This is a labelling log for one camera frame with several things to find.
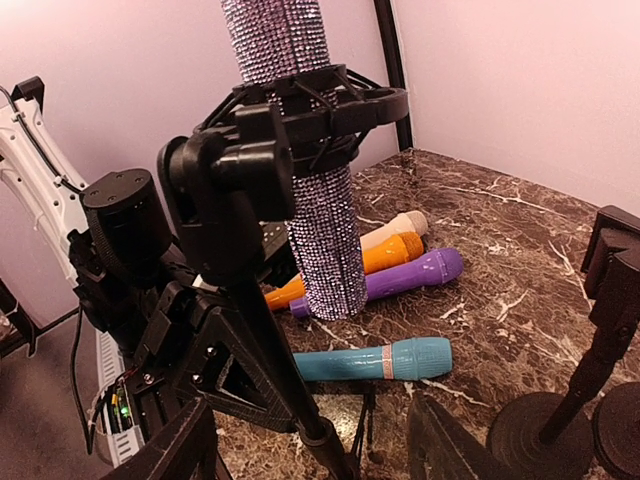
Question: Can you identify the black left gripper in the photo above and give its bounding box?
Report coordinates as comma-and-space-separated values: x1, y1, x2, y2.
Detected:
132, 280, 300, 433

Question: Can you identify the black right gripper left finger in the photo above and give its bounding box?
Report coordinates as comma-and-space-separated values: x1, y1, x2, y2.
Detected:
103, 398, 217, 480

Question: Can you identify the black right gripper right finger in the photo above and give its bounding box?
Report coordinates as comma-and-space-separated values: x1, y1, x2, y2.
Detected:
407, 394, 505, 479

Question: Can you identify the light blue microphone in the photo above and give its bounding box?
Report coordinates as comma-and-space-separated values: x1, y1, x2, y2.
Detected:
293, 337, 453, 382

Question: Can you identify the black round-base stand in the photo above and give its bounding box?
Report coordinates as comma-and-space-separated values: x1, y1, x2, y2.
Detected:
592, 382, 639, 479
487, 205, 639, 479

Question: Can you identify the purple microphone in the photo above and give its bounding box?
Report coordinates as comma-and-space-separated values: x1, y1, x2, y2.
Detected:
289, 248, 464, 321

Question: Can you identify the orange microphone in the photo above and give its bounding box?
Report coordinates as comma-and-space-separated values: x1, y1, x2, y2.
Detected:
265, 232, 425, 311

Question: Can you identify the black tripod microphone stand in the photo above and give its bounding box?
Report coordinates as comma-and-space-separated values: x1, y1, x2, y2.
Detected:
158, 65, 409, 479

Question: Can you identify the pink microphone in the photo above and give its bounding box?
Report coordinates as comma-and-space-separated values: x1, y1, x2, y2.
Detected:
360, 210, 428, 250

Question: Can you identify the glitter silver microphone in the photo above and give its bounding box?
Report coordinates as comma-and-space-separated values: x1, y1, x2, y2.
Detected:
222, 1, 366, 321

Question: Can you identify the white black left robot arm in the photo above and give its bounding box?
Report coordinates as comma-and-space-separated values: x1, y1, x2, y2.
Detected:
1, 77, 307, 434

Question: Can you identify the small circuit board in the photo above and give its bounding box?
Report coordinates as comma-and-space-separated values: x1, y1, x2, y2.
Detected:
88, 371, 133, 435

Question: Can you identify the white slotted cable duct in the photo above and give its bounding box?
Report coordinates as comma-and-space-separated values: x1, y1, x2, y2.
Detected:
95, 331, 144, 468

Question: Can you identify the black enclosure frame post left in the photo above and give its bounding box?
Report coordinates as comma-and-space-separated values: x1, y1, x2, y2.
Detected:
373, 0, 414, 151

